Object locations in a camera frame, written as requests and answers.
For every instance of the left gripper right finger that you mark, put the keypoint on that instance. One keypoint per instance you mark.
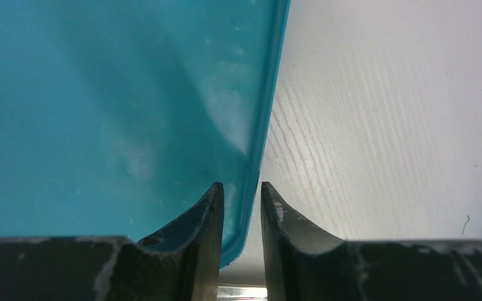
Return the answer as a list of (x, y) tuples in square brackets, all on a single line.
[(305, 262)]

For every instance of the teal box lid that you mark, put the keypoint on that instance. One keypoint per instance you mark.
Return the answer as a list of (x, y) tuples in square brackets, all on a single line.
[(116, 116)]

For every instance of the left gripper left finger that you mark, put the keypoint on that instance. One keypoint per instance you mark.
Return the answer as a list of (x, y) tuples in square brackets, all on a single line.
[(180, 261)]

